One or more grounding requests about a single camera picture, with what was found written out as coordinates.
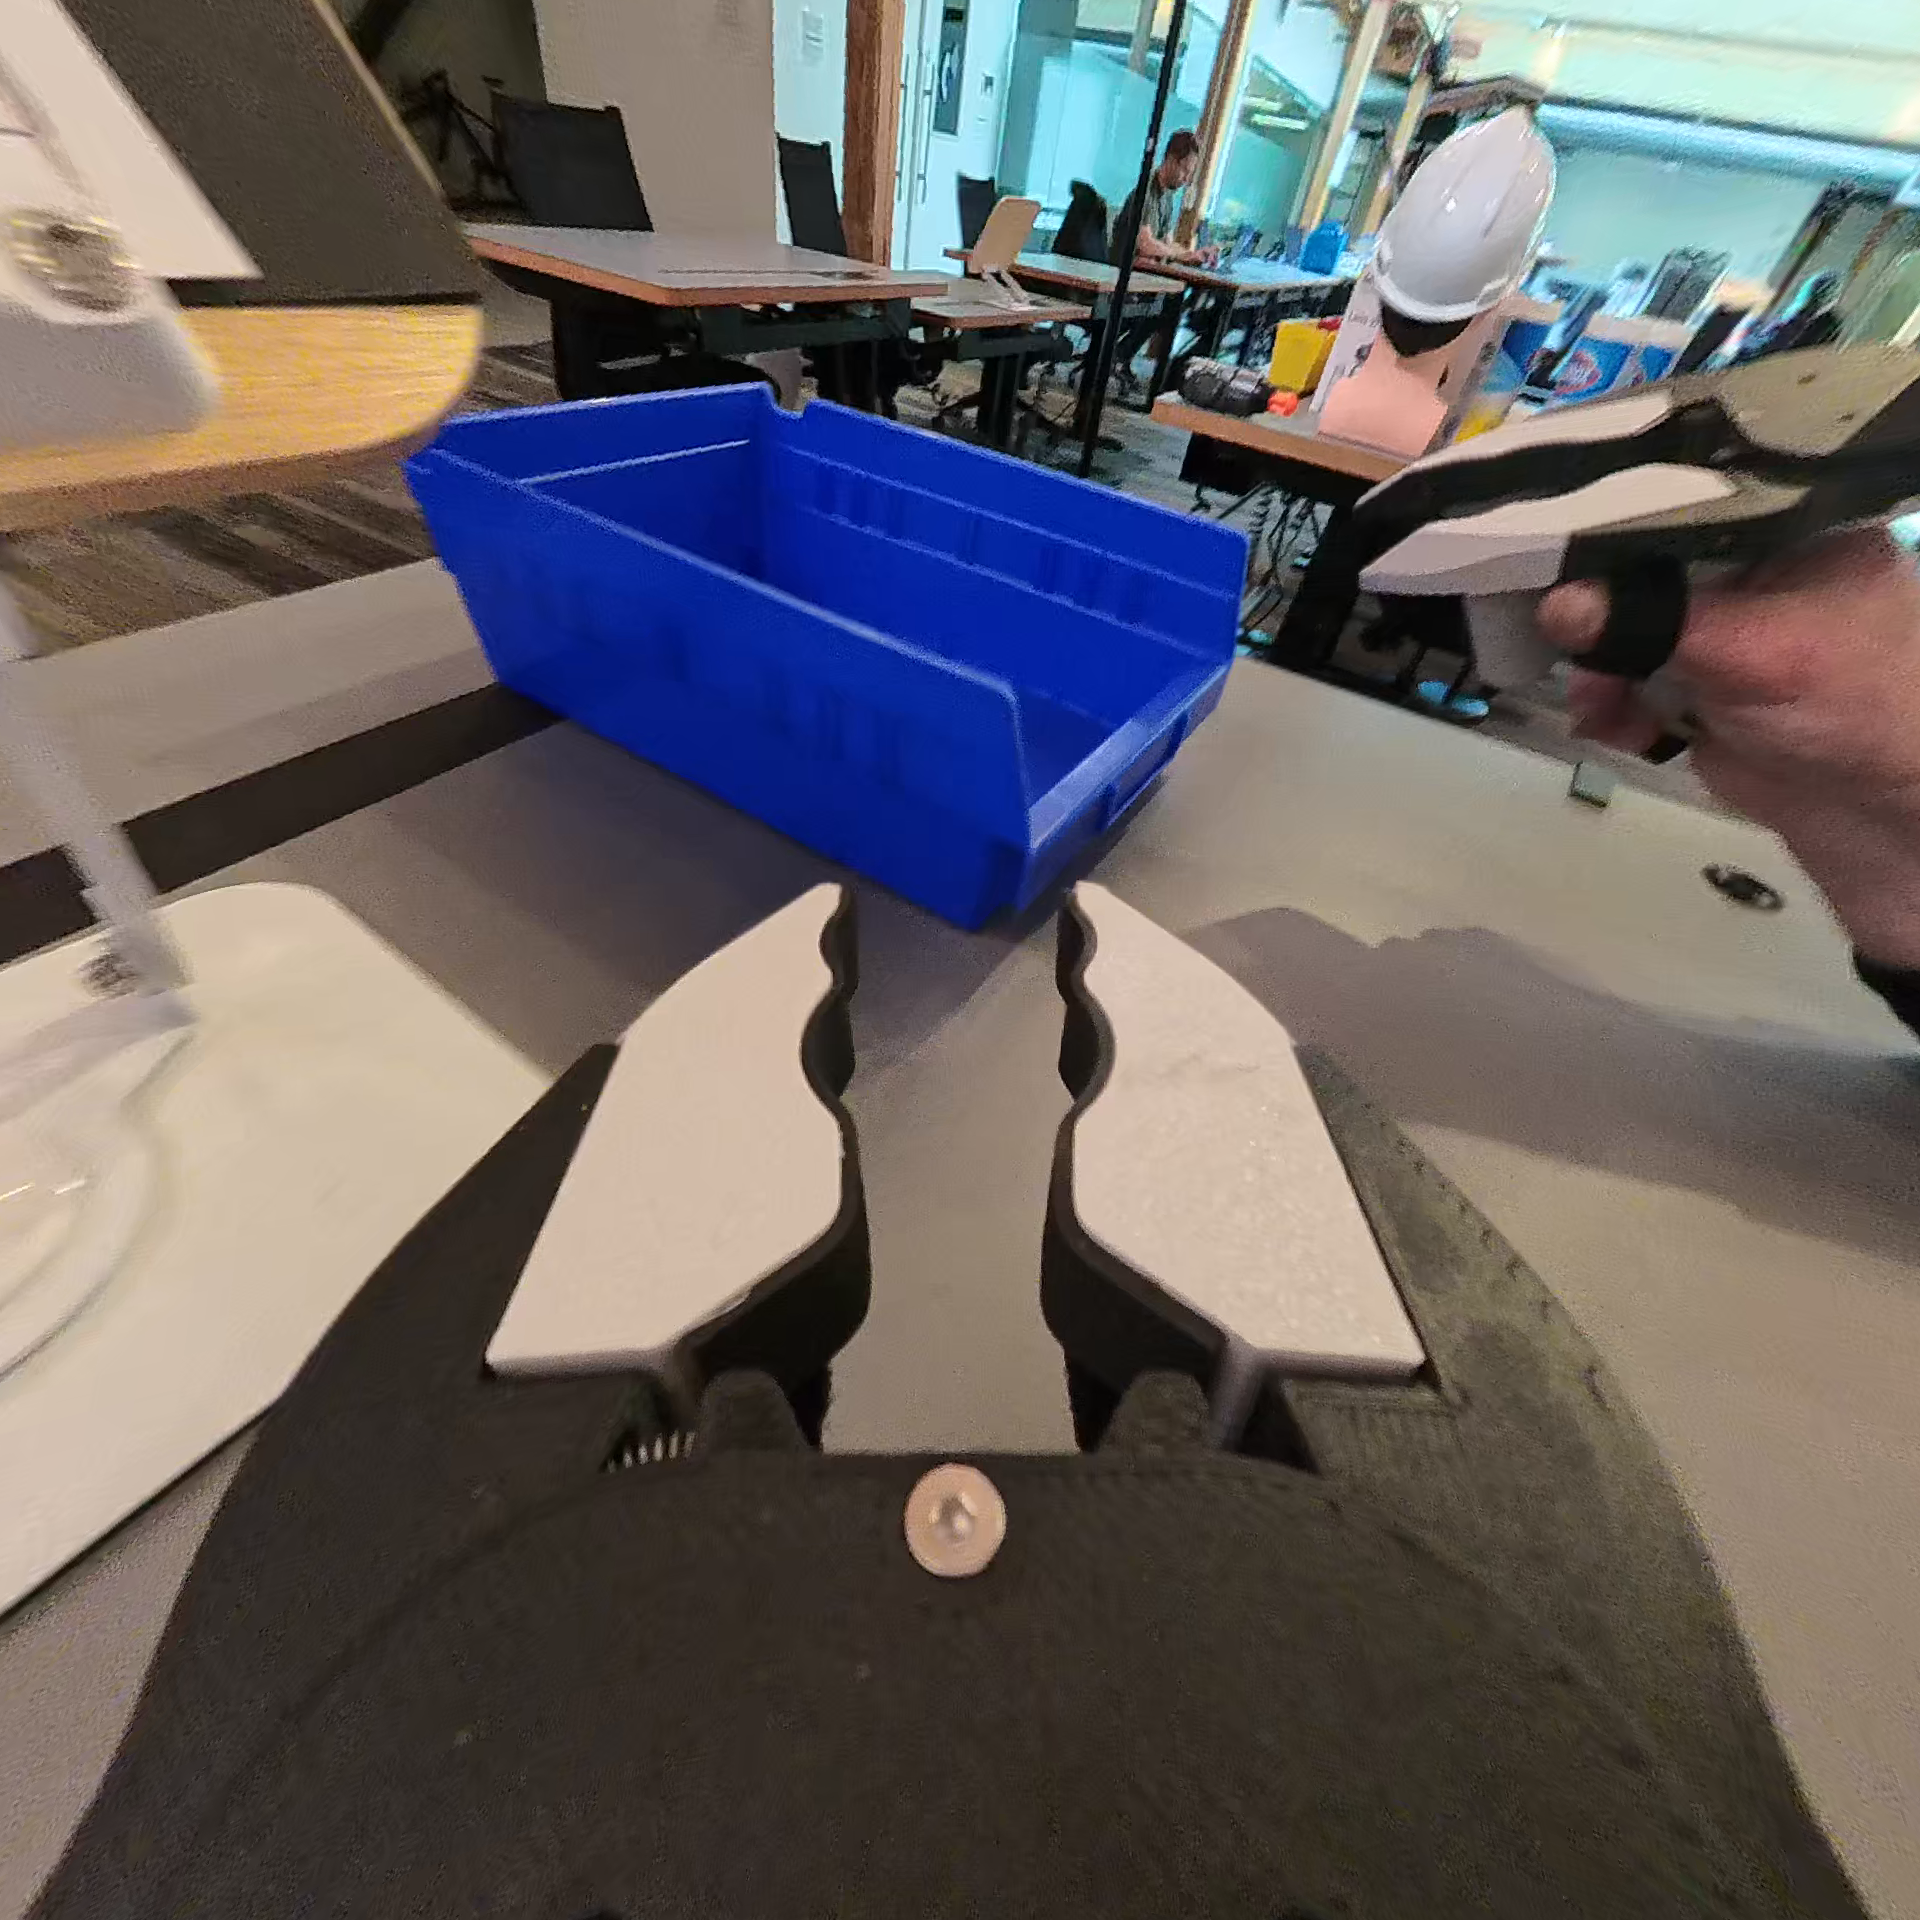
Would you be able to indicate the black office chair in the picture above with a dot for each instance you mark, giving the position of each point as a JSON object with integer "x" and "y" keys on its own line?
{"x": 811, "y": 194}
{"x": 563, "y": 166}

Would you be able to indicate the wooden post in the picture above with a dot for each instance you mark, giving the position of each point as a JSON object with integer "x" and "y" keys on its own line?
{"x": 873, "y": 128}

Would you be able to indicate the black backing sheet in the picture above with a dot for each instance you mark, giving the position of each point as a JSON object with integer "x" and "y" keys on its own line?
{"x": 301, "y": 149}

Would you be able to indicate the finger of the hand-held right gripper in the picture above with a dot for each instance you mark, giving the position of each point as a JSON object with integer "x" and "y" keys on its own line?
{"x": 1500, "y": 546}
{"x": 1560, "y": 427}

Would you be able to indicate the wood-edged office desk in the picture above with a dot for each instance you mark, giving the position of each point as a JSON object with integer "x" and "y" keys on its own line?
{"x": 1276, "y": 437}

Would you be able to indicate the blue plastic bin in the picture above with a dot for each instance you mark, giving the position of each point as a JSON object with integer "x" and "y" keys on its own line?
{"x": 840, "y": 629}

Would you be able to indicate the black pole stand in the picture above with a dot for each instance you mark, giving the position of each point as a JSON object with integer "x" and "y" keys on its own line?
{"x": 1133, "y": 225}

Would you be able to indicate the black table grommet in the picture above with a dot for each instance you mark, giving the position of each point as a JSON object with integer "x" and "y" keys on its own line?
{"x": 1740, "y": 886}

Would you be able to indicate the wooden laptop stand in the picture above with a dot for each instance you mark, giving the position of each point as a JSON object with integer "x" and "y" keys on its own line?
{"x": 1003, "y": 240}

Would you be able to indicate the wooden document stand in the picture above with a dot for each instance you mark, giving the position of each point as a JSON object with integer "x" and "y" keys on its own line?
{"x": 301, "y": 1170}

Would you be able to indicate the small grey block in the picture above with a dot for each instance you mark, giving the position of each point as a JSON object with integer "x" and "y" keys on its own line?
{"x": 1590, "y": 781}

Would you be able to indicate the yellow container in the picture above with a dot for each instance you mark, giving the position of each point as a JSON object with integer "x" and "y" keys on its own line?
{"x": 1302, "y": 352}

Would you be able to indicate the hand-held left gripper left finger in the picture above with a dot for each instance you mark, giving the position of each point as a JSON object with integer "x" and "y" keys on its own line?
{"x": 705, "y": 1155}

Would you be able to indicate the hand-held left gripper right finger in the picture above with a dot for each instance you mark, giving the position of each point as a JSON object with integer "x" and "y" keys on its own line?
{"x": 1231, "y": 1170}

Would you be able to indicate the pink mannequin head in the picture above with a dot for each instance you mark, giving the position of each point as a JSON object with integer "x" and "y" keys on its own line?
{"x": 1419, "y": 398}

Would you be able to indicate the grey-topped office desk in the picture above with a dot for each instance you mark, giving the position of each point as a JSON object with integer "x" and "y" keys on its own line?
{"x": 705, "y": 270}

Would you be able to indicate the person's right hand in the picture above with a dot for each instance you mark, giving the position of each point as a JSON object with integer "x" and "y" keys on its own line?
{"x": 1800, "y": 704}

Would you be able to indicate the white hard hat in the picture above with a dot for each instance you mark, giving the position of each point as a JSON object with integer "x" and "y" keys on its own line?
{"x": 1463, "y": 217}

